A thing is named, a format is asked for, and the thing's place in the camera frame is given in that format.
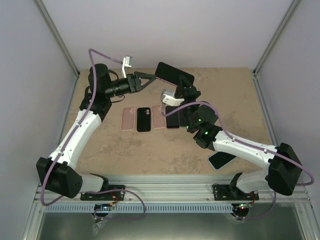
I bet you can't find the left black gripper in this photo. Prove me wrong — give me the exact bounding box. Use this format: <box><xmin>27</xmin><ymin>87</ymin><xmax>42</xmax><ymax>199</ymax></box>
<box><xmin>105</xmin><ymin>72</ymin><xmax>157</xmax><ymax>99</ymax></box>

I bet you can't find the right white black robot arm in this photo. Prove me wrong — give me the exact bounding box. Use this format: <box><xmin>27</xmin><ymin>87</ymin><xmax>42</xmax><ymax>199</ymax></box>
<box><xmin>174</xmin><ymin>75</ymin><xmax>302</xmax><ymax>200</ymax></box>

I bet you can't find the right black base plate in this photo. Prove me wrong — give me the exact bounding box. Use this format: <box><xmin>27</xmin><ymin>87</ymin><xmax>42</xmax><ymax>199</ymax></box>
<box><xmin>211</xmin><ymin>183</ymin><xmax>260</xmax><ymax>201</ymax></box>

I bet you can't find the phone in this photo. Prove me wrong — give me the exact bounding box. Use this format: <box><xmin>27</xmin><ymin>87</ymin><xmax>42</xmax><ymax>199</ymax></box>
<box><xmin>155</xmin><ymin>62</ymin><xmax>195</xmax><ymax>86</ymax></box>
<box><xmin>208</xmin><ymin>151</ymin><xmax>236</xmax><ymax>170</ymax></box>
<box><xmin>178</xmin><ymin>110</ymin><xmax>188</xmax><ymax>128</ymax></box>

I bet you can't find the right small circuit board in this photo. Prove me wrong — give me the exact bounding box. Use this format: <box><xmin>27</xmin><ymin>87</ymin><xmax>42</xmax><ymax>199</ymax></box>
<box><xmin>235</xmin><ymin>202</ymin><xmax>252</xmax><ymax>210</ymax></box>

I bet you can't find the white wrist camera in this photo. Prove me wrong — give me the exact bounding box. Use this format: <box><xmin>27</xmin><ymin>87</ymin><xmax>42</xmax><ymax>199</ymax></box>
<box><xmin>121</xmin><ymin>55</ymin><xmax>133</xmax><ymax>78</ymax></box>
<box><xmin>160</xmin><ymin>89</ymin><xmax>185</xmax><ymax>107</ymax></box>

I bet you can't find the black phone case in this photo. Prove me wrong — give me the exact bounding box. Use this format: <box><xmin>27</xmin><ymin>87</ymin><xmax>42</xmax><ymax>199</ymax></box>
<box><xmin>136</xmin><ymin>107</ymin><xmax>151</xmax><ymax>133</ymax></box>

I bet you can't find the small circuit board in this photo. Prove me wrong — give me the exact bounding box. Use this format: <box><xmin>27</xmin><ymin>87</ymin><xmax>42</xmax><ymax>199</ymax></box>
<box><xmin>235</xmin><ymin>202</ymin><xmax>252</xmax><ymax>210</ymax></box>
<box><xmin>93</xmin><ymin>202</ymin><xmax>117</xmax><ymax>212</ymax></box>

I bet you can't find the left aluminium corner post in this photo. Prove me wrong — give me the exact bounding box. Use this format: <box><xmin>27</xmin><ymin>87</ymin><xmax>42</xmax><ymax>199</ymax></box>
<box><xmin>33</xmin><ymin>0</ymin><xmax>80</xmax><ymax>78</ymax></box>

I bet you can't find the left small circuit board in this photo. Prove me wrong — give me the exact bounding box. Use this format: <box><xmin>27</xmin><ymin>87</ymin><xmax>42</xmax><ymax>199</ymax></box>
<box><xmin>93</xmin><ymin>202</ymin><xmax>117</xmax><ymax>212</ymax></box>

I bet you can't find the aluminium corner post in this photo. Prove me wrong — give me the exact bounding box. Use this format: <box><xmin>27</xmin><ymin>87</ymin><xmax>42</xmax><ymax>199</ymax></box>
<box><xmin>252</xmin><ymin>0</ymin><xmax>302</xmax><ymax>77</ymax></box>
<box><xmin>33</xmin><ymin>0</ymin><xmax>80</xmax><ymax>78</ymax></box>

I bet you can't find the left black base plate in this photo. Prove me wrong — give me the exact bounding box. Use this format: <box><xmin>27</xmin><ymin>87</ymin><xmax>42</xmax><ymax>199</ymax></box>
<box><xmin>80</xmin><ymin>185</ymin><xmax>125</xmax><ymax>202</ymax></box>

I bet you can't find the right aluminium corner post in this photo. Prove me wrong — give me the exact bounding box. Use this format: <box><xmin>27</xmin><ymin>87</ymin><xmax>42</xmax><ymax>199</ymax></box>
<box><xmin>252</xmin><ymin>0</ymin><xmax>302</xmax><ymax>77</ymax></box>

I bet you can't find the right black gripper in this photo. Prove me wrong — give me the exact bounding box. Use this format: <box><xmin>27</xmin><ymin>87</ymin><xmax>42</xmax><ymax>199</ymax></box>
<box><xmin>175</xmin><ymin>75</ymin><xmax>201</xmax><ymax>131</ymax></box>

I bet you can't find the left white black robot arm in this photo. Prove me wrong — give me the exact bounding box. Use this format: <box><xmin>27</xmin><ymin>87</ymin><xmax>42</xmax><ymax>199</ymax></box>
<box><xmin>36</xmin><ymin>63</ymin><xmax>156</xmax><ymax>200</ymax></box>

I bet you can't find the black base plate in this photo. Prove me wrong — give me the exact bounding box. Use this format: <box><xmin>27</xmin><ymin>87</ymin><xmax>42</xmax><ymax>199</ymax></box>
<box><xmin>80</xmin><ymin>185</ymin><xmax>125</xmax><ymax>202</ymax></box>
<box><xmin>211</xmin><ymin>183</ymin><xmax>260</xmax><ymax>201</ymax></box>

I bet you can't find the light pink phone case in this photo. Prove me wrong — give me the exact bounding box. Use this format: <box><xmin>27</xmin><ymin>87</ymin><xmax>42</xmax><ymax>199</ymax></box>
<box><xmin>151</xmin><ymin>105</ymin><xmax>167</xmax><ymax>129</ymax></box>

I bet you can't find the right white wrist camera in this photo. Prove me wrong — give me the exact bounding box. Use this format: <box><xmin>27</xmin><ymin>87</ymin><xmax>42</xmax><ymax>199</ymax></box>
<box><xmin>160</xmin><ymin>89</ymin><xmax>185</xmax><ymax>107</ymax></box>

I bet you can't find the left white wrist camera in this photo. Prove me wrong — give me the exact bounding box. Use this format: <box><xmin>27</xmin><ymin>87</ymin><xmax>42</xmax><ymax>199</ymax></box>
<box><xmin>121</xmin><ymin>55</ymin><xmax>133</xmax><ymax>78</ymax></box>

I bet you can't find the clear plastic bag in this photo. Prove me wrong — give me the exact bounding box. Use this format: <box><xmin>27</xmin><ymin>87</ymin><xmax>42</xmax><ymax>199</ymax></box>
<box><xmin>92</xmin><ymin>217</ymin><xmax>108</xmax><ymax>236</ymax></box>

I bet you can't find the black smartphone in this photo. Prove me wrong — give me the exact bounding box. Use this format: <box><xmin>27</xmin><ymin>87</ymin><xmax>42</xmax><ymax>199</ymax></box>
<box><xmin>165</xmin><ymin>105</ymin><xmax>180</xmax><ymax>129</ymax></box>

